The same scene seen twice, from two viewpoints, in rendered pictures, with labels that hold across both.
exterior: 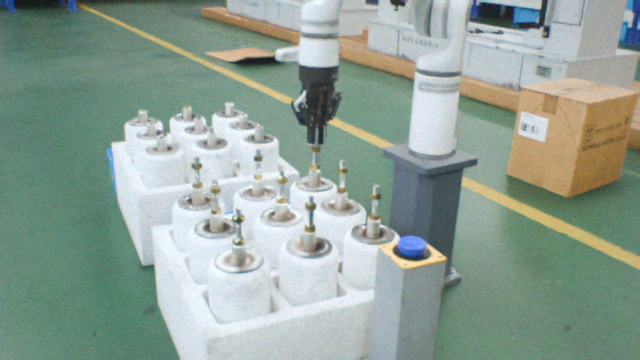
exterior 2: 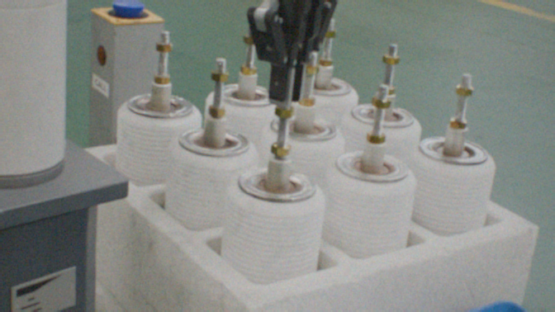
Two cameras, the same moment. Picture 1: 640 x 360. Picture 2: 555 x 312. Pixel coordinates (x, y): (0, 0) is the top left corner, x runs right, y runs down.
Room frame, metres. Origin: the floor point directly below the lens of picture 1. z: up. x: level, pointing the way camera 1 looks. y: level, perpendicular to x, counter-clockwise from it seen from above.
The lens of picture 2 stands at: (1.92, -0.14, 0.61)
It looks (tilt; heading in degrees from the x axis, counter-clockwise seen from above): 22 degrees down; 169
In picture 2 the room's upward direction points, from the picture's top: 6 degrees clockwise
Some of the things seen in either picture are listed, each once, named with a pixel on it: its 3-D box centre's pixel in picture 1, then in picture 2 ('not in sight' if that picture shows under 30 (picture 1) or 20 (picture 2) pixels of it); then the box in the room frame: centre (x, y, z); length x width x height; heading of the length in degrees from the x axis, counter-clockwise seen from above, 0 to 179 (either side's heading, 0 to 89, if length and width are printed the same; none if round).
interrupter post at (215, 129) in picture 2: (340, 200); (215, 131); (1.01, -0.04, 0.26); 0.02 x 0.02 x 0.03
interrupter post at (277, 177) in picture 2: (314, 178); (277, 173); (1.12, 0.01, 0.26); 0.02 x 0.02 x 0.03
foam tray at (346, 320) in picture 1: (280, 295); (288, 255); (0.96, 0.07, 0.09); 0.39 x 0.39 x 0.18; 27
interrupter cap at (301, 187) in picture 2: (314, 184); (277, 186); (1.12, 0.01, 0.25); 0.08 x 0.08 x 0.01
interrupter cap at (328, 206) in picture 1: (340, 207); (214, 143); (1.01, -0.04, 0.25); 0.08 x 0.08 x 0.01
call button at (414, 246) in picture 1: (411, 248); (128, 10); (0.73, -0.13, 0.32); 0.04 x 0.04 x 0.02
